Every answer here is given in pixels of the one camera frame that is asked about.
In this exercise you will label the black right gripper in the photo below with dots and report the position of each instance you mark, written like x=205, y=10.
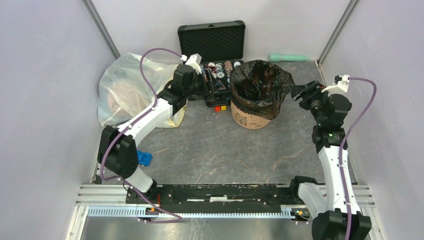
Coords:
x=312, y=90

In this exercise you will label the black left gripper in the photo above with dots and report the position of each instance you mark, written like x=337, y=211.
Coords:
x=213, y=86

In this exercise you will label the black trash bag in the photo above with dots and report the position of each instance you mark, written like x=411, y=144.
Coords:
x=259, y=87

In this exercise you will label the orange capybara trash bin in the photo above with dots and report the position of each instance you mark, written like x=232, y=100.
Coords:
x=247, y=120

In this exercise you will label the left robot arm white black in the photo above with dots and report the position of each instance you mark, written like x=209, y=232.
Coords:
x=118, y=145

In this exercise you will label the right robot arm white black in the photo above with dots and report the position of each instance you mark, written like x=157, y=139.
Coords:
x=335, y=214

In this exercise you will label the brown poker chip stack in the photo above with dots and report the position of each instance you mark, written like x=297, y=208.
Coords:
x=228, y=67

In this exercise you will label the black poker chip case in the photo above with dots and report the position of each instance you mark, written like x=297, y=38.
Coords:
x=215, y=43

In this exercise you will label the translucent yellowish plastic bag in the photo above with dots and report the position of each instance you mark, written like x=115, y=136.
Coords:
x=123, y=93

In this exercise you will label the blue small object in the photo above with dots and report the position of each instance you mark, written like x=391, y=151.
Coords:
x=144, y=158

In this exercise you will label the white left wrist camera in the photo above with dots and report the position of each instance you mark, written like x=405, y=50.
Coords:
x=194, y=61

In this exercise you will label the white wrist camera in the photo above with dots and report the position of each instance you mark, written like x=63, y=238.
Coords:
x=194, y=61
x=340, y=85

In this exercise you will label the mint green handle tool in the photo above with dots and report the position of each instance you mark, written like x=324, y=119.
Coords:
x=276, y=57

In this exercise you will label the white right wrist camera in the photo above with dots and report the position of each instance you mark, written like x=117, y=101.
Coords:
x=340, y=85

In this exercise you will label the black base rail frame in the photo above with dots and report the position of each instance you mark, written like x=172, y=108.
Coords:
x=191, y=201

